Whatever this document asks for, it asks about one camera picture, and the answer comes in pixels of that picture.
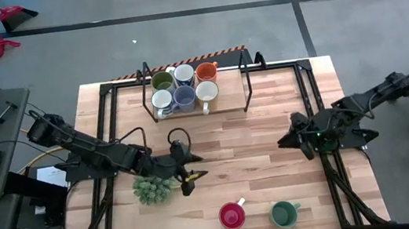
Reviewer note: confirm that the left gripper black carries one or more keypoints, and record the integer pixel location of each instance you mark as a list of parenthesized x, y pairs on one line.
[(175, 163)]

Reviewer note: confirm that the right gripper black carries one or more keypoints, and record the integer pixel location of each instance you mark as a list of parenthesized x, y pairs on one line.
[(305, 133)]

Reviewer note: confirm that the red and white mug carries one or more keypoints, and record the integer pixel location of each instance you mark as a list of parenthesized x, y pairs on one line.
[(231, 216)]

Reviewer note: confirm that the lavender faceted mug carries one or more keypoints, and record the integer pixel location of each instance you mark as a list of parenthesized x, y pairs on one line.
[(185, 99)]

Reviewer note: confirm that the white mug blue abstract strokes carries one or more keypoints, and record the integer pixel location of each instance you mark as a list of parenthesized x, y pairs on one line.
[(162, 100)]

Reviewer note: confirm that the green faceted mug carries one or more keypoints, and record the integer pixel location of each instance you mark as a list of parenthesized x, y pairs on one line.
[(283, 215)]

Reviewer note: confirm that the white mug with black lettering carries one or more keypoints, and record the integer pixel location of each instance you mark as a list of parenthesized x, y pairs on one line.
[(162, 81)]

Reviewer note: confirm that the white mug blue floral print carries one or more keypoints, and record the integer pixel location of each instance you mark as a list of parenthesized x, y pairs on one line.
[(184, 74)]

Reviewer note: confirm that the orange mug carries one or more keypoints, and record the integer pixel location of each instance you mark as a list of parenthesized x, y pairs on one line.
[(206, 71)]

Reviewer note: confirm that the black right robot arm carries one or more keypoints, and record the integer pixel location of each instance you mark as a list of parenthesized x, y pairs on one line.
[(346, 111)]

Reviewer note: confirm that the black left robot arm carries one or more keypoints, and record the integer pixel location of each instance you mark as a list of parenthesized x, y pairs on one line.
[(94, 152)]

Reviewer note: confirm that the artificial succulent in patterned pot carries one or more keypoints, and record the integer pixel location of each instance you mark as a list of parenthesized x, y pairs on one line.
[(153, 190)]

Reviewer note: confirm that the black mat with hazard stripe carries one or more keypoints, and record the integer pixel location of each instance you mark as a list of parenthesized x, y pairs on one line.
[(217, 60)]

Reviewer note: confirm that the white paper sheet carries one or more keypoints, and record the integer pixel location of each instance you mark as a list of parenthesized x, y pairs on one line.
[(50, 177)]

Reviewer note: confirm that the black equipment box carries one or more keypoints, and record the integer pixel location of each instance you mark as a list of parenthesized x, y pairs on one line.
[(41, 195)]

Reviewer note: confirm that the red hand broom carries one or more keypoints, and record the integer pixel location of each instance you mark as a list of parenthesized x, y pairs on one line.
[(13, 15)]

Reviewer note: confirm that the wooden shelf riser black frame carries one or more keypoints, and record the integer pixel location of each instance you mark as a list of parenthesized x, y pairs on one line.
[(231, 91)]

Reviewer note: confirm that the black aluminium table frame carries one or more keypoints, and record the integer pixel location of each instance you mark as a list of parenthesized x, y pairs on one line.
[(125, 84)]

